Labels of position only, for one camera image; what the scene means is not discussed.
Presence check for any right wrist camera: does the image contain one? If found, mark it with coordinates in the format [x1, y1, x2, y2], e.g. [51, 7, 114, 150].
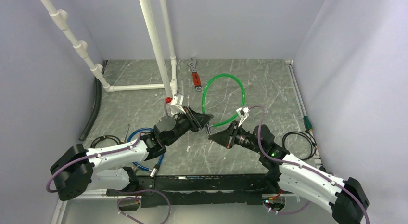
[236, 107, 250, 127]

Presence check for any green handled screwdriver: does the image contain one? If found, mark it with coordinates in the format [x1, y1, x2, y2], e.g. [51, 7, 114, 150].
[303, 116, 313, 132]

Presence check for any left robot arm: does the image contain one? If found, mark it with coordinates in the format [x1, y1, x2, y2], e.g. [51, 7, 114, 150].
[46, 106, 214, 201]

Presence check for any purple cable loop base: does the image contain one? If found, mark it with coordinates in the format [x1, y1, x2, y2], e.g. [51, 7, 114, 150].
[116, 189, 171, 224]

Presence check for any white pvc pipe frame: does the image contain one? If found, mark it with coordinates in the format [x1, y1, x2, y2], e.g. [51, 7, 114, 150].
[40, 0, 183, 114]

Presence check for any red handled adjustable wrench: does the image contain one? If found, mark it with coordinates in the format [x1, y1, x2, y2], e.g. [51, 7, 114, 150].
[187, 57, 202, 92]

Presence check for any blue cable lock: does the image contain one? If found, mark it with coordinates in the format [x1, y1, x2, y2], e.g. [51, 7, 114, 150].
[127, 128, 164, 178]

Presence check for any green cable lock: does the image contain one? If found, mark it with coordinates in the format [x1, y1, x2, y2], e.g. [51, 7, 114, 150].
[201, 73, 247, 129]

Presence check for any black coiled cable left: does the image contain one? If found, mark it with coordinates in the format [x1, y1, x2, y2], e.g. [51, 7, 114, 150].
[90, 135, 122, 148]

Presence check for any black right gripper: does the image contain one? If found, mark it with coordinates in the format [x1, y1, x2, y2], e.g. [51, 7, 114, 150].
[209, 120, 264, 154]

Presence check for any black coiled cable right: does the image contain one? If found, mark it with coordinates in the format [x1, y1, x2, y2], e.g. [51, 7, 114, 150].
[281, 131, 318, 161]

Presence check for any black foam tube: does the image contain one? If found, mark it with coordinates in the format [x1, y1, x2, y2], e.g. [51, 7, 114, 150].
[78, 78, 102, 141]

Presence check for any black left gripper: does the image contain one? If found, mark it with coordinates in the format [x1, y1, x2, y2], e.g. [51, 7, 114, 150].
[166, 106, 213, 146]

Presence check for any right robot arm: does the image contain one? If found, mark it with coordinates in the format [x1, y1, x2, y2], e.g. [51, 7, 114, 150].
[208, 121, 370, 224]

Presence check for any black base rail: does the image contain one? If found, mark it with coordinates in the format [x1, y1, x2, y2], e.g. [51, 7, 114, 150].
[106, 174, 297, 208]

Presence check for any black coiled cable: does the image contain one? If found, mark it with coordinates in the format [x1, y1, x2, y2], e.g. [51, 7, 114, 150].
[90, 135, 122, 148]
[281, 131, 318, 161]

